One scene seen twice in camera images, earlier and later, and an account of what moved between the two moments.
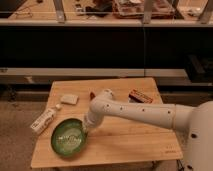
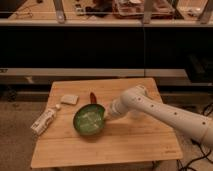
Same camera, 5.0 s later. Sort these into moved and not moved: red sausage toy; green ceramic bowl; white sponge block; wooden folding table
Moved: green ceramic bowl
Not moved: white sponge block; wooden folding table; red sausage toy
